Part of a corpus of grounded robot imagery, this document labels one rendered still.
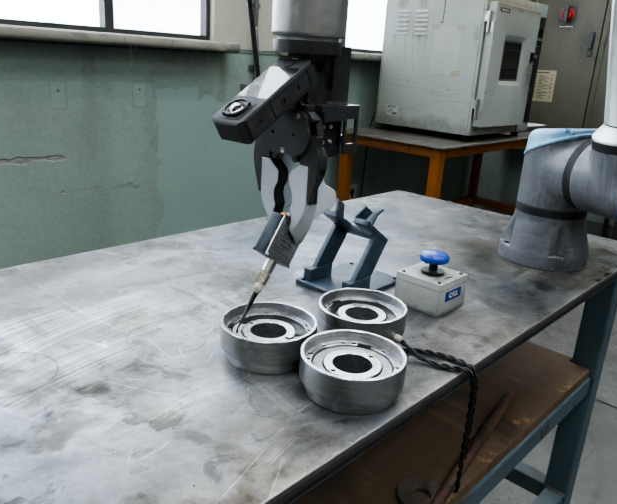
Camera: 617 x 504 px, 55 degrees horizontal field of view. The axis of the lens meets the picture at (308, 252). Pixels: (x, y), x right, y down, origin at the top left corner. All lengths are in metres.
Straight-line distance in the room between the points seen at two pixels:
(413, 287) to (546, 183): 0.34
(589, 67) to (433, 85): 1.71
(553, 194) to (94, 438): 0.79
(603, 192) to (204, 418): 0.67
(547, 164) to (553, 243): 0.13
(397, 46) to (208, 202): 1.22
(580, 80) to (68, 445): 4.21
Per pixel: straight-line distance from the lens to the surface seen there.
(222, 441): 0.54
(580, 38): 4.52
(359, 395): 0.56
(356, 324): 0.66
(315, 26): 0.61
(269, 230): 0.64
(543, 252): 1.07
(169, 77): 2.42
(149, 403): 0.59
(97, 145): 2.28
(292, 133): 0.62
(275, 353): 0.61
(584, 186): 1.00
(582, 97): 4.48
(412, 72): 3.04
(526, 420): 1.12
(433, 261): 0.81
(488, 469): 1.00
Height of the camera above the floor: 1.12
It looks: 18 degrees down
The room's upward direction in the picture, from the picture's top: 4 degrees clockwise
